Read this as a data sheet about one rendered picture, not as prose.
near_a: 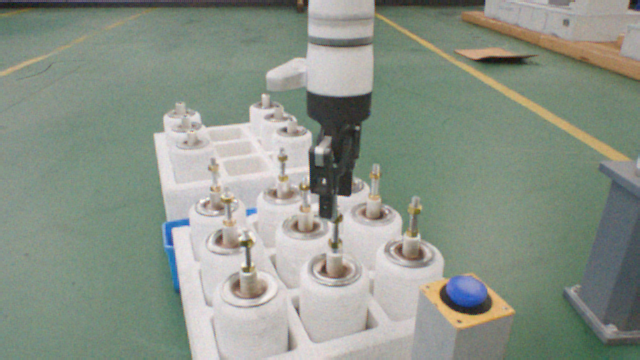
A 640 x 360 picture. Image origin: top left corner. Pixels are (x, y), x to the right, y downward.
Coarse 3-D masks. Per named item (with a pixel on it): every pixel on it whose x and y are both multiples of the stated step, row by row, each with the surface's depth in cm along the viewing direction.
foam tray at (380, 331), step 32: (256, 224) 91; (192, 256) 80; (192, 288) 72; (192, 320) 66; (288, 320) 66; (384, 320) 66; (192, 352) 75; (288, 352) 61; (320, 352) 60; (352, 352) 61; (384, 352) 63
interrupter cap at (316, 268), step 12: (324, 252) 68; (312, 264) 65; (324, 264) 66; (348, 264) 65; (360, 264) 65; (312, 276) 63; (324, 276) 63; (336, 276) 63; (348, 276) 63; (360, 276) 63
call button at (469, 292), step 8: (448, 280) 50; (456, 280) 50; (464, 280) 50; (472, 280) 50; (448, 288) 49; (456, 288) 48; (464, 288) 48; (472, 288) 48; (480, 288) 48; (456, 296) 48; (464, 296) 47; (472, 296) 47; (480, 296) 47; (464, 304) 48; (472, 304) 48
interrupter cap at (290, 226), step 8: (296, 216) 77; (288, 224) 75; (296, 224) 75; (320, 224) 75; (328, 224) 75; (288, 232) 73; (296, 232) 73; (304, 232) 73; (312, 232) 73; (320, 232) 73; (304, 240) 71; (312, 240) 71
